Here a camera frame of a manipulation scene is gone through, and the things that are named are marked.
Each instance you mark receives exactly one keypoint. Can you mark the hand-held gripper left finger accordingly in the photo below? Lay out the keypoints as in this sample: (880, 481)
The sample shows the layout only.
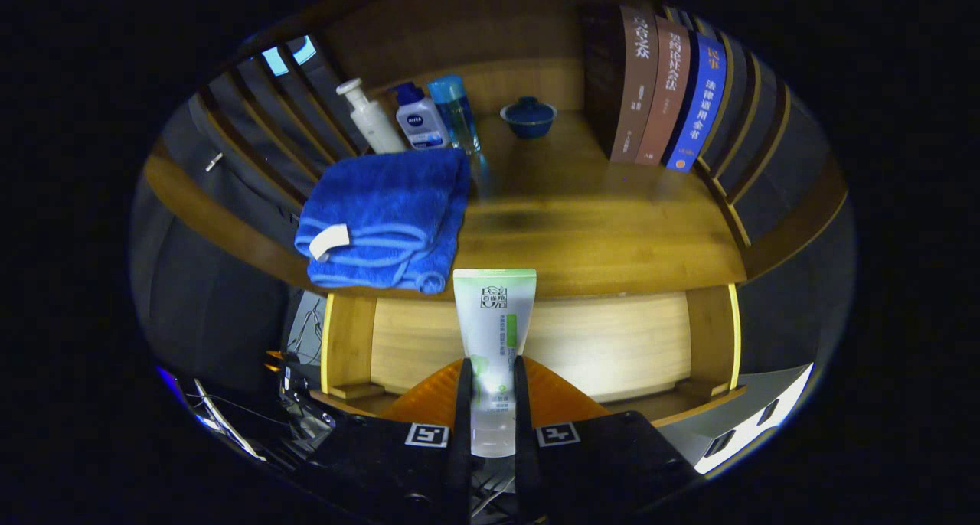
(462, 471)

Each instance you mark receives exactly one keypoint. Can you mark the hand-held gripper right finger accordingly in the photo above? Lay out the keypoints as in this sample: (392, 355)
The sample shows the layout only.
(524, 471)

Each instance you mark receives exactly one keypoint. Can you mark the wooden drawer with black knob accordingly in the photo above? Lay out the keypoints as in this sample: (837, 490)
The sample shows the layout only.
(597, 341)

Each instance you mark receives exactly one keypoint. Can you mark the white and green tube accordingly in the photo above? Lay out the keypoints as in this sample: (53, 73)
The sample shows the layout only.
(494, 318)

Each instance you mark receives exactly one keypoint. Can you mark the wooden countertop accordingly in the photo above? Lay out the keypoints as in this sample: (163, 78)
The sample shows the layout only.
(597, 234)

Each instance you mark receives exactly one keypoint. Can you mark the wooden cabinet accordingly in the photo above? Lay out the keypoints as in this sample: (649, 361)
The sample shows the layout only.
(490, 35)

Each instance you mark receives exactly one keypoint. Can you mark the folded blue towel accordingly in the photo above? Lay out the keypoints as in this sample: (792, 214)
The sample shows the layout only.
(383, 203)

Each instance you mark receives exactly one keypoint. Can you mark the white bottle with blue cap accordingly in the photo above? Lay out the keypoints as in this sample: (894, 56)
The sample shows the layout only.
(421, 123)

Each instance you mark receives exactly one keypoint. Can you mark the blue lidded teacup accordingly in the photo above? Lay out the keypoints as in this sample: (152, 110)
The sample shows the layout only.
(528, 119)

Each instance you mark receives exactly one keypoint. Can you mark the white pump bottle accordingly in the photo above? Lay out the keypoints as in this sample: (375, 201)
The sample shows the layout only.
(375, 123)

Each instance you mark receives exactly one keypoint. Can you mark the teal slim bottle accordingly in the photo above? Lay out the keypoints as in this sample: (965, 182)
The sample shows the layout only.
(455, 112)

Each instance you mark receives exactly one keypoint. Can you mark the small metal clip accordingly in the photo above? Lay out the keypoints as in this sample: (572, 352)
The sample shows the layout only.
(214, 162)

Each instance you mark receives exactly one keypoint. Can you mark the dark brown book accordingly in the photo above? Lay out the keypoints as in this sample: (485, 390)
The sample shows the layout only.
(635, 89)

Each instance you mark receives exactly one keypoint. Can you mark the reddish brown book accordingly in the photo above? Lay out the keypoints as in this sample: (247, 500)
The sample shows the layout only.
(664, 96)

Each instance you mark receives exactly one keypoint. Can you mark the blue book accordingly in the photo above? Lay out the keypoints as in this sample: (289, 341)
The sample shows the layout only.
(700, 104)

